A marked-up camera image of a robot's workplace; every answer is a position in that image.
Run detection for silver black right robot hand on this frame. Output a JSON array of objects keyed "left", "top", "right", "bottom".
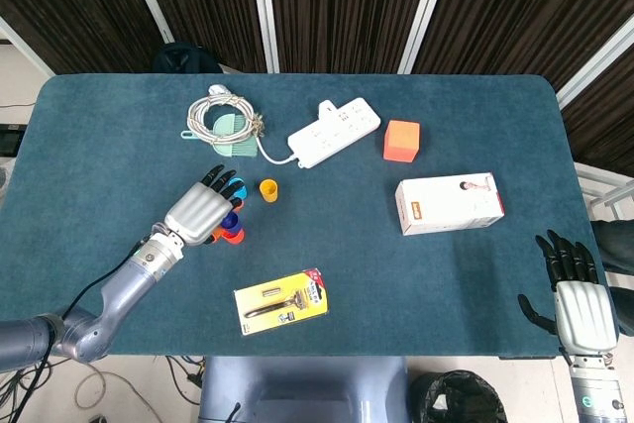
[{"left": 517, "top": 229, "right": 620, "bottom": 356}]

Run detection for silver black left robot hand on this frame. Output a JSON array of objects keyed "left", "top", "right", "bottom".
[{"left": 162, "top": 163, "right": 249, "bottom": 247}]

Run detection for yellow plastic cup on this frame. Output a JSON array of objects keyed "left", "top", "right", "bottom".
[{"left": 259, "top": 178, "right": 280, "bottom": 204}]

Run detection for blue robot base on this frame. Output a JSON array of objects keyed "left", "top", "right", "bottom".
[{"left": 197, "top": 356, "right": 411, "bottom": 423}]

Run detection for large orange plastic cup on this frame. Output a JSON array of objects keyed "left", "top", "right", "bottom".
[{"left": 215, "top": 224, "right": 246, "bottom": 247}]

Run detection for mint green plastic brush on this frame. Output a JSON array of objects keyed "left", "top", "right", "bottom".
[{"left": 180, "top": 113, "right": 259, "bottom": 159}]

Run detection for yellow razor blister pack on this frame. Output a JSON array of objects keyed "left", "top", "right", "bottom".
[{"left": 233, "top": 267, "right": 331, "bottom": 339}]

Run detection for black chair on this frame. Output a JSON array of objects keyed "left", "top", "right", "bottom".
[{"left": 152, "top": 42, "right": 224, "bottom": 75}]

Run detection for black trash bin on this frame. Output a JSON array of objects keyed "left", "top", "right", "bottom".
[{"left": 409, "top": 369, "right": 509, "bottom": 423}]

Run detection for teal felt table cover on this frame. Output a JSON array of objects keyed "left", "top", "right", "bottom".
[{"left": 0, "top": 73, "right": 608, "bottom": 359}]

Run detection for white power strip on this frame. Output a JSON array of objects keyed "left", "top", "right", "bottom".
[{"left": 286, "top": 98, "right": 382, "bottom": 170}]

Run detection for white cardboard product box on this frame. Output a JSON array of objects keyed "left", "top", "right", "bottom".
[{"left": 394, "top": 172, "right": 506, "bottom": 237}]

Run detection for black electronic device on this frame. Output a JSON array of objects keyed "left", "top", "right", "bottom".
[{"left": 0, "top": 123, "right": 24, "bottom": 159}]

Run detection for orange cube block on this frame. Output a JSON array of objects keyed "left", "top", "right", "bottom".
[{"left": 382, "top": 119, "right": 421, "bottom": 163}]

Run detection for coiled grey power cord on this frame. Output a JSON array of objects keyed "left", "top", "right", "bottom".
[{"left": 186, "top": 84, "right": 301, "bottom": 166}]

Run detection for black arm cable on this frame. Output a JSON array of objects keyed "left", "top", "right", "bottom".
[{"left": 27, "top": 238, "right": 150, "bottom": 409}]

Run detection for white metal rack frame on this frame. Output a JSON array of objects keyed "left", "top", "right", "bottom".
[{"left": 574, "top": 161, "right": 634, "bottom": 220}]

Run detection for tangled floor cables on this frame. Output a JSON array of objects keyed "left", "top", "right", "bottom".
[{"left": 0, "top": 354, "right": 207, "bottom": 423}]

